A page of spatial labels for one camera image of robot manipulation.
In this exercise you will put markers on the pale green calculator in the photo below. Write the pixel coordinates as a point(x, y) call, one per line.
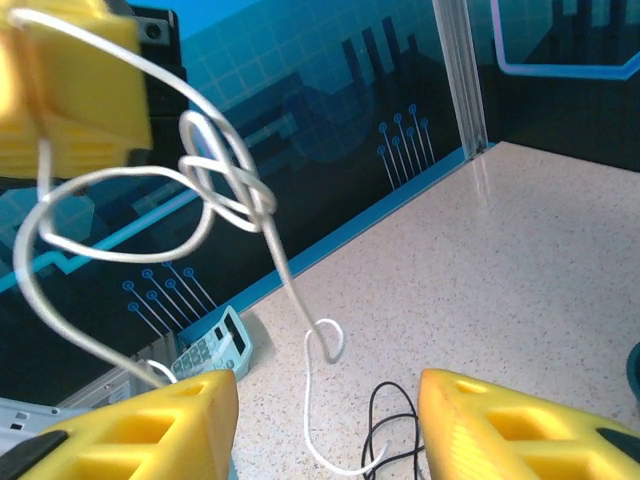
point(220, 345)

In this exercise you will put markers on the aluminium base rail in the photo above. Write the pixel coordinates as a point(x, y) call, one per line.
point(125, 372)

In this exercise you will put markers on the teal plastic bin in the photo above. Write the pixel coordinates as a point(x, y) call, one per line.
point(635, 372)

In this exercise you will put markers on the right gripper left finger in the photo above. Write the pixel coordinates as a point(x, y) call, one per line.
point(210, 425)

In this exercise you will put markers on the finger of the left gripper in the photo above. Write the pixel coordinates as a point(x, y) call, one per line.
point(90, 85)
point(15, 100)

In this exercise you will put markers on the aluminium frame post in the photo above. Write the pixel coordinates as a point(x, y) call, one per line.
point(462, 75)

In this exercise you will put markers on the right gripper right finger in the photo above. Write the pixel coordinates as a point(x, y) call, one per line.
point(450, 430)

